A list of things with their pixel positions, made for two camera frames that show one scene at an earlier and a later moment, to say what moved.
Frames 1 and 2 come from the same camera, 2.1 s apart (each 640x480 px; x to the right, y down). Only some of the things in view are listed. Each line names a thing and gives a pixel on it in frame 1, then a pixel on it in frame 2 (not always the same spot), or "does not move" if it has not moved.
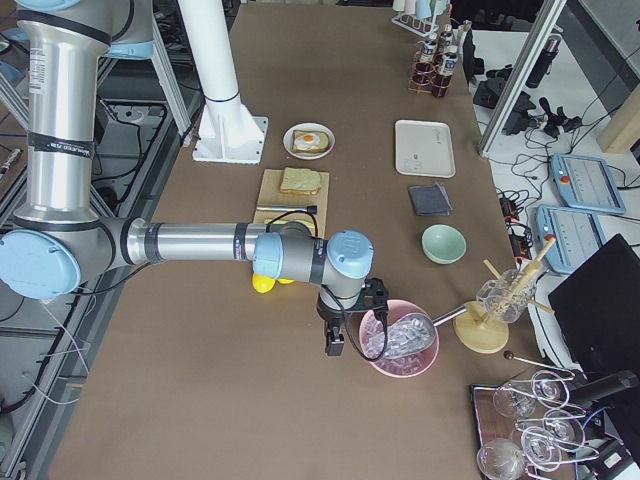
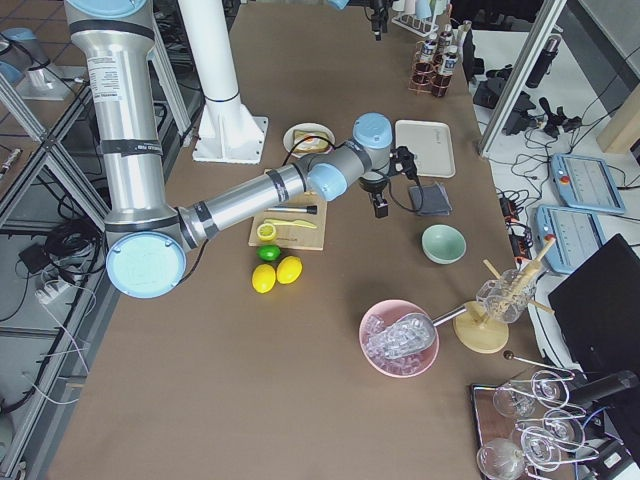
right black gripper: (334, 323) -> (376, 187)
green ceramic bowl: (443, 244) does not move
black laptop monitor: (599, 306) does not move
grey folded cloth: (430, 200) does not move
